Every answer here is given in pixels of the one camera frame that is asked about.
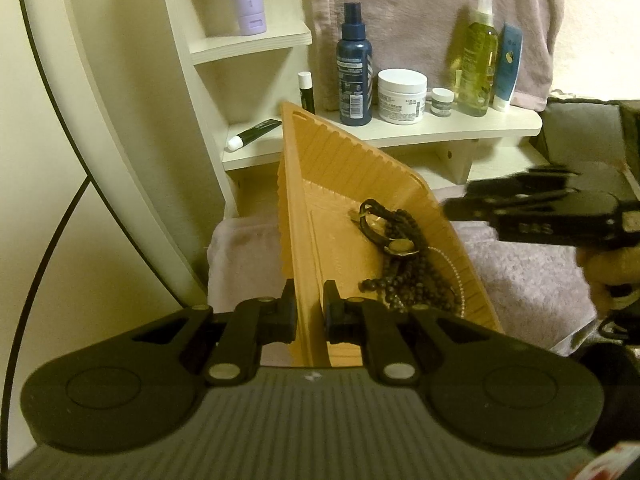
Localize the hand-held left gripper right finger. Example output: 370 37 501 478
322 280 506 386

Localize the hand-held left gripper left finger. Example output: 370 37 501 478
131 279 297 386

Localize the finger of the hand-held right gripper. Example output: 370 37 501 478
465 164 587 201
443 192 617 222

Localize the clear bead bracelet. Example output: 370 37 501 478
425 247 468 318

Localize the dark bead necklace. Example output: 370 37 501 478
357 207 463 318

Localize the black wristwatch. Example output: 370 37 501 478
370 220 426 261

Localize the orange ribbed plastic tray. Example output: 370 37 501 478
276 101 503 368

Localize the person's right hand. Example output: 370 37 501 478
575 247 638 311

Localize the dark grey cushion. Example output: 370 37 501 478
542 97 640 171

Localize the cream wooden shelf unit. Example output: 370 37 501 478
157 0 543 216

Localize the small white-lidded jar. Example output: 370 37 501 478
431 87 455 118

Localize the blue and white tube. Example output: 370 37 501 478
491 22 524 112

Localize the yellow-green spray bottle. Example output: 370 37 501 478
456 0 500 118

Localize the large white cream jar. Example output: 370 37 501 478
376 68 429 126

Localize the black tube with white cap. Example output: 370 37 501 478
225 118 283 152

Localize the dark blue spray bottle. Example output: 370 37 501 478
336 2 375 127

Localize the pink hanging towel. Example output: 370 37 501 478
306 0 566 111

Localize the black and white lip balm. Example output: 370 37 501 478
297 71 316 115

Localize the cream curved panel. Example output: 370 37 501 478
12 0 208 311

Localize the red and white packet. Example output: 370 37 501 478
570 442 640 480

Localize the thin black cable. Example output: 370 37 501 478
5 177 93 411

